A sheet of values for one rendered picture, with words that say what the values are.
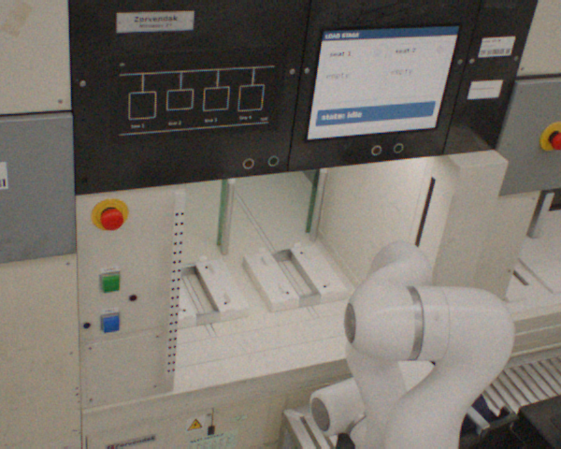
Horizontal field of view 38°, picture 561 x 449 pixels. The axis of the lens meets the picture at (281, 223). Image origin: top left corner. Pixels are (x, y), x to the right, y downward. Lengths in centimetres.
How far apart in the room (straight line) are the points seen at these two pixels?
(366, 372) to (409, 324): 34
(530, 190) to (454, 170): 27
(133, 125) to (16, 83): 20
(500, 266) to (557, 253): 53
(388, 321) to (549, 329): 131
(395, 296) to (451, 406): 16
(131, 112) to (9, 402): 66
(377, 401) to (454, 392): 30
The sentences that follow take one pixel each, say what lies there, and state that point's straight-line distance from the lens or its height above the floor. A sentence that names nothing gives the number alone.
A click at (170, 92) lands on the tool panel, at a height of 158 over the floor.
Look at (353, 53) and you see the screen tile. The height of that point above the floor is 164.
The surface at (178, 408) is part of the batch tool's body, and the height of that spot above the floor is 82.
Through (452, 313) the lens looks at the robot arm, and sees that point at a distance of 108.
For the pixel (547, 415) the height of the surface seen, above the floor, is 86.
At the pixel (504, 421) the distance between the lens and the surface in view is 172.
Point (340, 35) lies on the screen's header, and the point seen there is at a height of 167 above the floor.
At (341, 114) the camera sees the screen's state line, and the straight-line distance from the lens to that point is 154.
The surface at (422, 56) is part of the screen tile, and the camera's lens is 158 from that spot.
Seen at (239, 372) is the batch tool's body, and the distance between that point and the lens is 188.
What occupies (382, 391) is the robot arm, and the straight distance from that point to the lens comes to 140.
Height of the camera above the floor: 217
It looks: 33 degrees down
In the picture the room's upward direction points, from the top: 8 degrees clockwise
